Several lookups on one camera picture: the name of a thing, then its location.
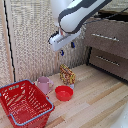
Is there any colourful patterned snack box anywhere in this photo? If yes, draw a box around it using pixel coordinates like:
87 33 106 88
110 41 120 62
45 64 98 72
59 63 77 87

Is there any pink mug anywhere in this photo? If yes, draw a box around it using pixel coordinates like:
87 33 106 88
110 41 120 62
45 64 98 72
34 76 55 96

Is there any red plastic shopping basket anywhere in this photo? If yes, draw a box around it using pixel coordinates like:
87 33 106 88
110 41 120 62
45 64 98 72
0 79 55 128

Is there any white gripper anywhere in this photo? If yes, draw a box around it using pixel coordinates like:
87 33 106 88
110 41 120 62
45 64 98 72
48 27 82 57

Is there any silver drawer handle bar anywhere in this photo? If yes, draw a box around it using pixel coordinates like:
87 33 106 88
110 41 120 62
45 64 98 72
95 54 121 67
91 32 120 42

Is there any red bowl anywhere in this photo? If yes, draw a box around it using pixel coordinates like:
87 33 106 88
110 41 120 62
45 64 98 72
54 85 74 102

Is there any white blurry object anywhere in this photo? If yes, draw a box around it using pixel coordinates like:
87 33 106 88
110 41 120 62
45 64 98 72
112 109 128 128

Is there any beige woven folding screen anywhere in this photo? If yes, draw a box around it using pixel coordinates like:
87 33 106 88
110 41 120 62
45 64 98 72
0 0 91 88

